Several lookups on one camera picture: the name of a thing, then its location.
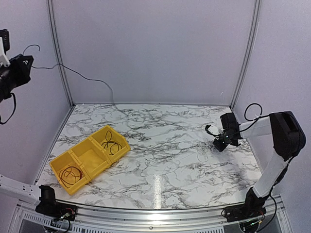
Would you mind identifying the aluminium front rail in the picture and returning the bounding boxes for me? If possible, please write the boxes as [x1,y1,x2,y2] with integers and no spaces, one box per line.
[9,197,292,233]

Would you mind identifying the dark green cable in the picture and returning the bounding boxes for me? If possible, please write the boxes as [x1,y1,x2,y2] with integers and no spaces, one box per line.
[101,131,123,155]

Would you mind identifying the right frame post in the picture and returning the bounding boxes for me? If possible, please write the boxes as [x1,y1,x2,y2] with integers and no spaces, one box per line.
[230,0,262,110]

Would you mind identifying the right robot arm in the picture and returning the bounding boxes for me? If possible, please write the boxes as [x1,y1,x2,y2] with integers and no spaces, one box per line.
[205,111,306,217]

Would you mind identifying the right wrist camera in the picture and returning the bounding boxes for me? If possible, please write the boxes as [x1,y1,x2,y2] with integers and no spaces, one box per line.
[205,125,223,138]

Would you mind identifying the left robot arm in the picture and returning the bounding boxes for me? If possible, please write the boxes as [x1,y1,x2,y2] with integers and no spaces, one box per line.
[0,54,40,204]

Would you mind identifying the yellow bin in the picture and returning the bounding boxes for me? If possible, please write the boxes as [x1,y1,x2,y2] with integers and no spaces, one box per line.
[70,138,112,180]
[50,151,90,196]
[90,125,131,163]

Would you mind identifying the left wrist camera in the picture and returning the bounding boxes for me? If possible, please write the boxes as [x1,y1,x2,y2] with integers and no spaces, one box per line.
[0,29,10,67]

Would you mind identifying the left frame post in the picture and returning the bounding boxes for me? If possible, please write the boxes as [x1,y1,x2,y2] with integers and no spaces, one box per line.
[47,0,75,107]

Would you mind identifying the frame post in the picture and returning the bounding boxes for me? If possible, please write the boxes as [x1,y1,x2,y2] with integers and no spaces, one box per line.
[230,0,262,110]
[47,0,75,107]

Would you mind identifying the yellow bin left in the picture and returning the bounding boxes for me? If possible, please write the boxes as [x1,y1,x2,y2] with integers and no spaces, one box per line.
[50,151,90,196]

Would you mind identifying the yellow bin middle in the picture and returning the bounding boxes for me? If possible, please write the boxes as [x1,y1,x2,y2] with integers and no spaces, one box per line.
[70,138,112,180]

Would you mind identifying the cable pile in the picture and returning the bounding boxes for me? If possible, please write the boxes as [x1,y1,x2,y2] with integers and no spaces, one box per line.
[193,138,217,163]

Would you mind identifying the black thin cable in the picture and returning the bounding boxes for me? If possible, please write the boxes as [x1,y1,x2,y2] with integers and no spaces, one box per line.
[23,44,137,116]

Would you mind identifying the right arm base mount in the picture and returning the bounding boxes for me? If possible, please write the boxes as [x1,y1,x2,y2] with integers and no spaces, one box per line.
[221,188,269,222]

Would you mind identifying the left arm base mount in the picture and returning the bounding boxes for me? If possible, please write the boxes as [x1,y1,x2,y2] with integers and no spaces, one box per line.
[35,185,77,221]

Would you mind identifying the yellow bin right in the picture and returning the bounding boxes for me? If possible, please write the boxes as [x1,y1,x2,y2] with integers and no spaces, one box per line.
[90,125,131,163]

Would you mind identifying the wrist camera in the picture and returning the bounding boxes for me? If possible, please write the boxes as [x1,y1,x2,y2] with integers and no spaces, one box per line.
[0,29,10,67]
[205,125,223,138]

